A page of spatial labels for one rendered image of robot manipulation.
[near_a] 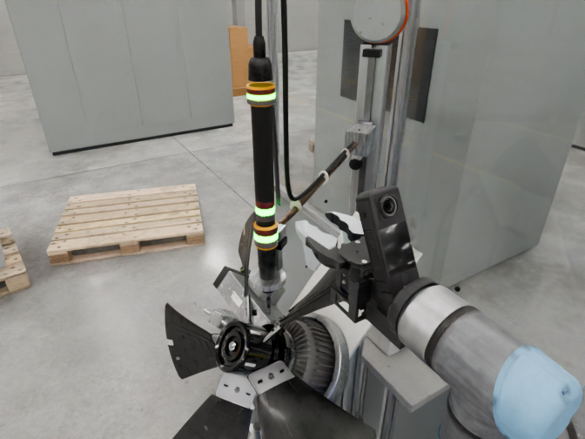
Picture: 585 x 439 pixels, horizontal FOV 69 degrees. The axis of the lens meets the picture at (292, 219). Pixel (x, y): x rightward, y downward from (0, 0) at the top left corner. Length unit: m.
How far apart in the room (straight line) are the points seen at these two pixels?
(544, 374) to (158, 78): 6.11
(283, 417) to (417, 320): 0.55
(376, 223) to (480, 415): 0.20
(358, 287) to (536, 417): 0.21
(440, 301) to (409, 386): 1.02
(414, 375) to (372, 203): 1.08
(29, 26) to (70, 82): 0.70
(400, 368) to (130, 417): 1.53
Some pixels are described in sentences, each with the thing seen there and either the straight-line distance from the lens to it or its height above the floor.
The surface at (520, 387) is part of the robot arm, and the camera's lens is 0.41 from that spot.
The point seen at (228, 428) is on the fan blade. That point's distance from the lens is 1.10.
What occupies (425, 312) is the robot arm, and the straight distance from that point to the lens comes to 0.44.
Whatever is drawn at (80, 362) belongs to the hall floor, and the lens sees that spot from 2.91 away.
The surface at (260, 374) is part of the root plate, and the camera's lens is 1.02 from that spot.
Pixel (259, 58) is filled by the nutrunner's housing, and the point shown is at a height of 1.86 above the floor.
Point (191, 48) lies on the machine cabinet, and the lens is 6.40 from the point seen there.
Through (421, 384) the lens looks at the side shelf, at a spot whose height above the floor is 0.86.
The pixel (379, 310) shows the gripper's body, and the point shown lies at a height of 1.62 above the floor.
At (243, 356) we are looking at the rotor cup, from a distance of 0.98.
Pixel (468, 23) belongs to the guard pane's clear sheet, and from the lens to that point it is 1.29.
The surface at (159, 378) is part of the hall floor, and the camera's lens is 2.66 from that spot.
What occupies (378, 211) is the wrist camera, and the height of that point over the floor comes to 1.74.
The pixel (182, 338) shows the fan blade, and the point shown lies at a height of 1.09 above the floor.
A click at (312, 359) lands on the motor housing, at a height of 1.15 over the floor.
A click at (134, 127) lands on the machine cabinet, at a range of 6.37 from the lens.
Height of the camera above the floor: 1.95
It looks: 29 degrees down
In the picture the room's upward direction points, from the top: straight up
